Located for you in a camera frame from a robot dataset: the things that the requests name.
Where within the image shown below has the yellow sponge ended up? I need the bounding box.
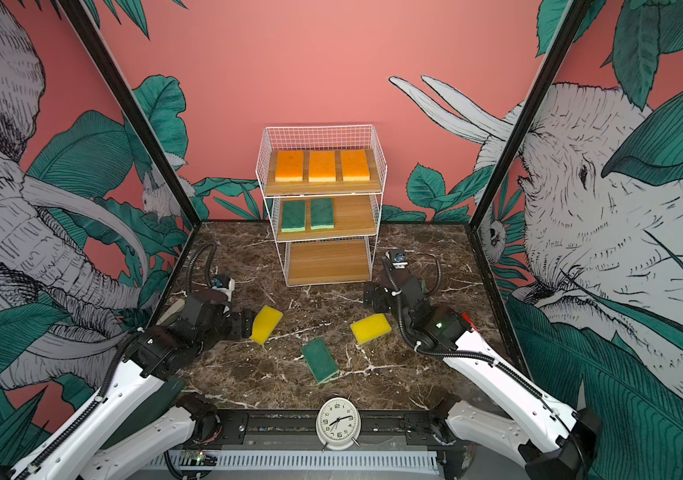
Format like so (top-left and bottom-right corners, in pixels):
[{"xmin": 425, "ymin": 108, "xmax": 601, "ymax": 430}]
[
  {"xmin": 250, "ymin": 305, "xmax": 283, "ymax": 345},
  {"xmin": 351, "ymin": 313, "xmax": 391, "ymax": 345}
]

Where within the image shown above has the green sponge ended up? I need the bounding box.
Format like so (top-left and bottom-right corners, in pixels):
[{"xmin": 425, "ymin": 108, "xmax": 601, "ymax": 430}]
[
  {"xmin": 280, "ymin": 200, "xmax": 306, "ymax": 233},
  {"xmin": 301, "ymin": 338, "xmax": 339, "ymax": 384},
  {"xmin": 310, "ymin": 198, "xmax": 334, "ymax": 230}
]

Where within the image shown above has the orange sponge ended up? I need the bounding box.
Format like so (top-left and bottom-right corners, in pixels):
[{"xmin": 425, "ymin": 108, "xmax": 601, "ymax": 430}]
[
  {"xmin": 308, "ymin": 151, "xmax": 336, "ymax": 183},
  {"xmin": 339, "ymin": 149, "xmax": 371, "ymax": 182},
  {"xmin": 274, "ymin": 150, "xmax": 304, "ymax": 183}
]

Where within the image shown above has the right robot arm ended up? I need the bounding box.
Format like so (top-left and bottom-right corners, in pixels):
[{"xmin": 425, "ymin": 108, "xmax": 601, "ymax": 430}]
[{"xmin": 363, "ymin": 249, "xmax": 603, "ymax": 479}]

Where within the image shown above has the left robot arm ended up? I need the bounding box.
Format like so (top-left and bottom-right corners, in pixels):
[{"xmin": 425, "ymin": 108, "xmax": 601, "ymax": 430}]
[{"xmin": 0, "ymin": 242, "xmax": 255, "ymax": 479}]

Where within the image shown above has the red marker pen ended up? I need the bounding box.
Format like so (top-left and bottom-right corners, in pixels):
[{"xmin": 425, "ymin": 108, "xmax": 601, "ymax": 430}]
[{"xmin": 461, "ymin": 313, "xmax": 477, "ymax": 330}]

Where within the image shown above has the white alarm clock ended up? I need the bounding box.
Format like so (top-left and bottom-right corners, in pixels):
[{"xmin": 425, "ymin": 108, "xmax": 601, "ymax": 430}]
[{"xmin": 315, "ymin": 397, "xmax": 361, "ymax": 451}]

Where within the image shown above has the grey block by wall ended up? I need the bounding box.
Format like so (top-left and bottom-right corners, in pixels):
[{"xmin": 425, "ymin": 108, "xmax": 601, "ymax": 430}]
[{"xmin": 156, "ymin": 298, "xmax": 186, "ymax": 325}]

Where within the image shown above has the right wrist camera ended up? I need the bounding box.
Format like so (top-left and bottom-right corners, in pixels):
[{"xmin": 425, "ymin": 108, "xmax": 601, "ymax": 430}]
[{"xmin": 385, "ymin": 248, "xmax": 409, "ymax": 285}]

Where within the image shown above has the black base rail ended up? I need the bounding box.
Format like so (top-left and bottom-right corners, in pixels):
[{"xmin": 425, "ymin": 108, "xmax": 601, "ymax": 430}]
[{"xmin": 196, "ymin": 409, "xmax": 565, "ymax": 448}]

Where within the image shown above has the white wire three-tier shelf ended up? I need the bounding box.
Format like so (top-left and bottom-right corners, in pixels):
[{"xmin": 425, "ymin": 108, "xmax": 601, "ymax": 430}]
[{"xmin": 255, "ymin": 124, "xmax": 387, "ymax": 287}]

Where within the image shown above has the white slotted cable duct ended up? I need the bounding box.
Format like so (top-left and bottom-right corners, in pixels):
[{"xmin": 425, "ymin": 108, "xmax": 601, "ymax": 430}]
[{"xmin": 145, "ymin": 450, "xmax": 443, "ymax": 475}]

